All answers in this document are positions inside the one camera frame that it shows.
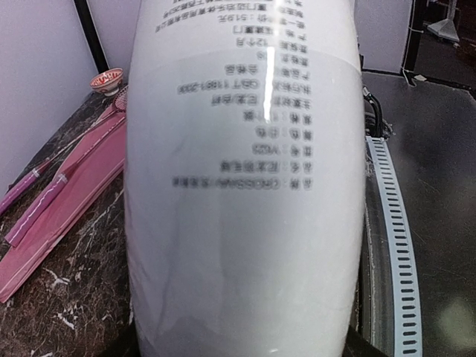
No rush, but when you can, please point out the white shuttlecock tube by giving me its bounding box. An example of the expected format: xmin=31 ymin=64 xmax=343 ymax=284
xmin=124 ymin=1 xmax=365 ymax=356

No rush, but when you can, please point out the right black corner post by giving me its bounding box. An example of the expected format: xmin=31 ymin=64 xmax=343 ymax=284
xmin=73 ymin=0 xmax=109 ymax=73

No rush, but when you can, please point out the black front table rail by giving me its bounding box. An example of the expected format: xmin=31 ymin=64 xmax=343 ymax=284
xmin=351 ymin=178 xmax=397 ymax=357

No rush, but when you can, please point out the grey slotted cable duct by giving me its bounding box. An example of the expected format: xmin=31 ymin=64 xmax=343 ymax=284
xmin=366 ymin=137 xmax=423 ymax=356

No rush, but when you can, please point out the pink racket cover bag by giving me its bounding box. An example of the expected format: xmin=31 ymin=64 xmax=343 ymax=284
xmin=1 ymin=115 xmax=126 ymax=303

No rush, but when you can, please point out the orange patterned small bowl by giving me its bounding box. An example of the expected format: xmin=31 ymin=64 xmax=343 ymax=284
xmin=89 ymin=68 xmax=123 ymax=97

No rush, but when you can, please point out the pink badminton racket front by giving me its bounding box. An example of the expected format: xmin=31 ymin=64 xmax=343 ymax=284
xmin=4 ymin=116 xmax=126 ymax=247

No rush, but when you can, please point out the pink badminton racket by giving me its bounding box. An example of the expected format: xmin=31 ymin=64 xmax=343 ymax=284
xmin=1 ymin=86 xmax=128 ymax=213
xmin=4 ymin=116 xmax=126 ymax=247

